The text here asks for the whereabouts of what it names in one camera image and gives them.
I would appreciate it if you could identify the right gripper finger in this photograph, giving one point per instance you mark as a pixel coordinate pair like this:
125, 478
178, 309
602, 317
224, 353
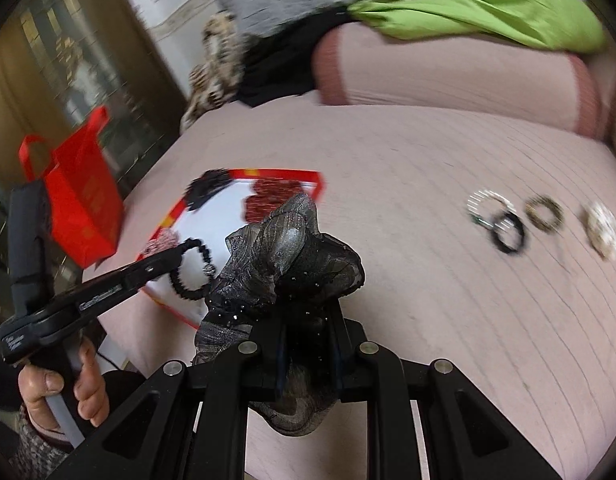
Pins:
113, 288

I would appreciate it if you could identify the black scrunchie with charm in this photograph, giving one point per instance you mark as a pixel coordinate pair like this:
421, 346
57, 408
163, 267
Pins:
193, 275

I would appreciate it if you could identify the red white gingham scrunchie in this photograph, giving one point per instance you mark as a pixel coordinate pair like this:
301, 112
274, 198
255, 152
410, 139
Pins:
166, 238

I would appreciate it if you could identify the grey sheer organza scrunchie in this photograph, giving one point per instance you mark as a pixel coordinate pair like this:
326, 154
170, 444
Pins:
282, 270

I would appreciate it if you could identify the red dotted scrunchie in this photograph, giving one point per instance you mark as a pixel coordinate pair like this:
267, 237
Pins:
267, 195

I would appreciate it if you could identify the black claw hair clip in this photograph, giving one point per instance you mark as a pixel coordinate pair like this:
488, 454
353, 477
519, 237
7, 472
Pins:
202, 189

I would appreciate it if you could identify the checkered sleeve left forearm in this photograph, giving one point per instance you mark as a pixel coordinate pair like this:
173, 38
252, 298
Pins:
35, 457

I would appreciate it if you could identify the person's left hand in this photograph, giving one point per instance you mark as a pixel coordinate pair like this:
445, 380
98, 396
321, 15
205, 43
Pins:
37, 384

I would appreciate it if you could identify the red gift bag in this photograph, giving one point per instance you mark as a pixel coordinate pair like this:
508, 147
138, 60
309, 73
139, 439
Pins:
86, 207

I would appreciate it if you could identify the wooden glass panel door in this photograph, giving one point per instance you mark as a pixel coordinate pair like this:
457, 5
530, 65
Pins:
61, 59

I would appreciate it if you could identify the leopard print cloth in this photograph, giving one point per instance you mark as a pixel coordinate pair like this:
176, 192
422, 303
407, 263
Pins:
215, 81

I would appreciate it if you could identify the black garment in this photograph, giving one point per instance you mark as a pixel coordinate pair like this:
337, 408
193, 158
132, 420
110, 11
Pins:
281, 65

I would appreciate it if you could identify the pink rolled bolster cushion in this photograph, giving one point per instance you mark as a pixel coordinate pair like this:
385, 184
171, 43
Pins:
356, 65

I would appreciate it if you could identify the lime green cloth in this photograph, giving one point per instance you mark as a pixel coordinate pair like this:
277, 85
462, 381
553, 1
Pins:
550, 25

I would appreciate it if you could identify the white dotted scrunchie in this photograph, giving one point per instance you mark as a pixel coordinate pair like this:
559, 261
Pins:
600, 225

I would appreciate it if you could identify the pearl bracelet green bead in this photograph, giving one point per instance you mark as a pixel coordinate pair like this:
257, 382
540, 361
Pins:
489, 209

